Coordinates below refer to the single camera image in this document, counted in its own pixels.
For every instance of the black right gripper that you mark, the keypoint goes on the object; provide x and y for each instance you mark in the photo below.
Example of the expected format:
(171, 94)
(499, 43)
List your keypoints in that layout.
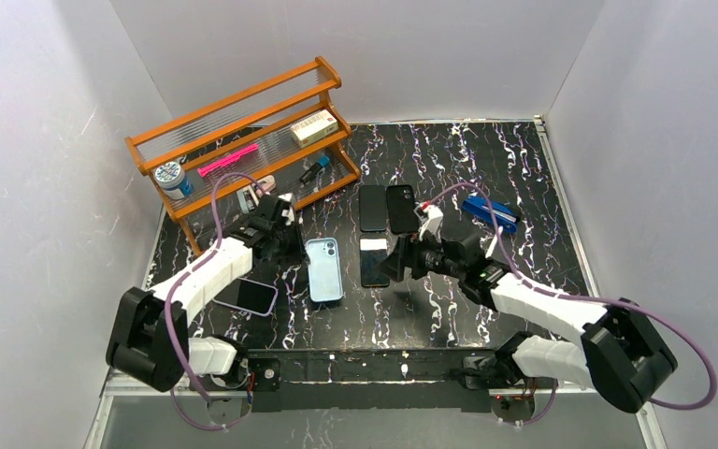
(409, 258)

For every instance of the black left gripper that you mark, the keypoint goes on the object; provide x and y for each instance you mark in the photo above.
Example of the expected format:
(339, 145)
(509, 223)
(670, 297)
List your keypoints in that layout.
(282, 224)

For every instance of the black phone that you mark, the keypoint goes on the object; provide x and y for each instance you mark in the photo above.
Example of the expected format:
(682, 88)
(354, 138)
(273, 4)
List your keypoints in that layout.
(373, 251)
(372, 208)

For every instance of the black phone case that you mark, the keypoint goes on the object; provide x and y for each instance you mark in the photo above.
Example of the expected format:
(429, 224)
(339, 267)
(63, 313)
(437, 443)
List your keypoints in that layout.
(401, 206)

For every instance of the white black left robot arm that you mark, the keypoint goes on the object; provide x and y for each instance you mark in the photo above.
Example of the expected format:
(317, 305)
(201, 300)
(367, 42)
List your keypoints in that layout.
(150, 338)

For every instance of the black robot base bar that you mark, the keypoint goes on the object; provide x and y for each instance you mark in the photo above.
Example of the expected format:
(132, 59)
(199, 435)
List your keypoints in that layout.
(285, 380)

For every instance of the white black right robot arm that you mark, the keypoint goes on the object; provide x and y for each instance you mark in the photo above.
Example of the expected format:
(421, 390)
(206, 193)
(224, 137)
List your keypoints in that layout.
(616, 351)

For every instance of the phone in purple case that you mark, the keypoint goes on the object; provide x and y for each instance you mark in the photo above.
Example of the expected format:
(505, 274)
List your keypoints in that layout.
(249, 296)

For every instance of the white pink tape dispenser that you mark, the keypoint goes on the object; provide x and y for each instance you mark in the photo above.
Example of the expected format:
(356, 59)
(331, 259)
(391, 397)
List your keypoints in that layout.
(248, 197)

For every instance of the black blue marker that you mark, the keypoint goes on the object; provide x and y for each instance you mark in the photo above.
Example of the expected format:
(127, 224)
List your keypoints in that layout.
(314, 170)

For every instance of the orange wooden shelf rack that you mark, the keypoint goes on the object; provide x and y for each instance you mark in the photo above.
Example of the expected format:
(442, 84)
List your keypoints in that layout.
(286, 127)

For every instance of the blue stapler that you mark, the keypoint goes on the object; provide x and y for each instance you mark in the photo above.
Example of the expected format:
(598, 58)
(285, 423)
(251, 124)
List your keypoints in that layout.
(505, 216)

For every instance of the pink comb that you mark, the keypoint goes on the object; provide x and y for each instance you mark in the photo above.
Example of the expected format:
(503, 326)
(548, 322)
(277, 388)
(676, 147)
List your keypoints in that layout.
(227, 160)

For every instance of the white pen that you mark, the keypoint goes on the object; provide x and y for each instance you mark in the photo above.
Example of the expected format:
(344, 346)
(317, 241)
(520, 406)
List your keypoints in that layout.
(494, 242)

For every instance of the white red small box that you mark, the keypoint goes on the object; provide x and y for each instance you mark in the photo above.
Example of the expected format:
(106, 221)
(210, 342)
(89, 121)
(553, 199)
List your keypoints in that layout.
(313, 128)

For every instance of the blue white jar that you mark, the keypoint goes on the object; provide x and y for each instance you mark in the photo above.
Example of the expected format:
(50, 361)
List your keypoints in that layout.
(173, 180)

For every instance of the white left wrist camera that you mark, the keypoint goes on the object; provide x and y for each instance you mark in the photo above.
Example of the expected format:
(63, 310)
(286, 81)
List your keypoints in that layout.
(287, 212)

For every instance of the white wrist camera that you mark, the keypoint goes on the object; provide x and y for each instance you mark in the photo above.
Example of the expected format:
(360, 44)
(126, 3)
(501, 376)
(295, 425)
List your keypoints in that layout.
(430, 217)
(287, 212)

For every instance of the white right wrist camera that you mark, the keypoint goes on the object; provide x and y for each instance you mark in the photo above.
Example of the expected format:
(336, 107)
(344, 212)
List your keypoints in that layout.
(430, 217)

